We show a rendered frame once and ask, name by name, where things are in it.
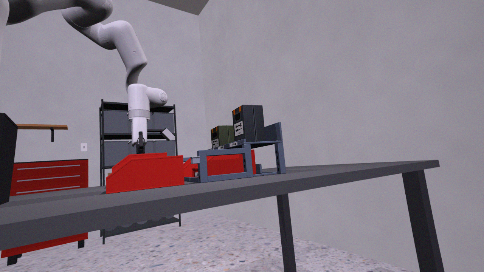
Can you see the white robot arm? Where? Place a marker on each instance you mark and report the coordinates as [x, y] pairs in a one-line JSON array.
[[85, 16]]

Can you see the dark grey tool case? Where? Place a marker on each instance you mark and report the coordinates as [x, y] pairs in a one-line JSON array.
[[248, 123]]

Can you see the dark green tool case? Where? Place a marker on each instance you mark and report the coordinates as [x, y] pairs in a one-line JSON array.
[[221, 135]]

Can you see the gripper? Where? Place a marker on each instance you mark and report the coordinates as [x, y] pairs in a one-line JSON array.
[[139, 133]]

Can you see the red bin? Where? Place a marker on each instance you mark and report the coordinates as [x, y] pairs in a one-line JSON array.
[[188, 168], [146, 173], [225, 164], [136, 156]]

